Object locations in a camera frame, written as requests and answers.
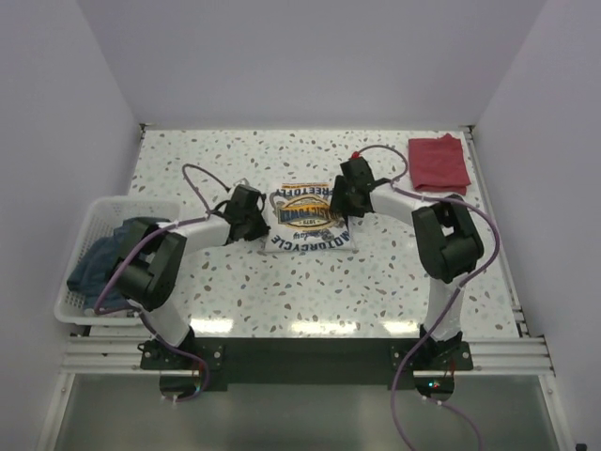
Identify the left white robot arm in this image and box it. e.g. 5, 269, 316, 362
107, 185, 269, 368

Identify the white navy tank top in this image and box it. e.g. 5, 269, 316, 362
264, 181, 355, 253

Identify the dark navy garment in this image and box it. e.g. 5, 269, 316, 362
66, 216, 170, 314

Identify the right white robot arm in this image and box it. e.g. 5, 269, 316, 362
331, 157, 484, 369

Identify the red tank top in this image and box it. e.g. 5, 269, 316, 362
408, 133, 471, 195

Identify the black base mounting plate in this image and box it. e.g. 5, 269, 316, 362
137, 337, 474, 395

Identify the white plastic laundry basket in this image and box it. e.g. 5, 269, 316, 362
54, 195, 181, 327

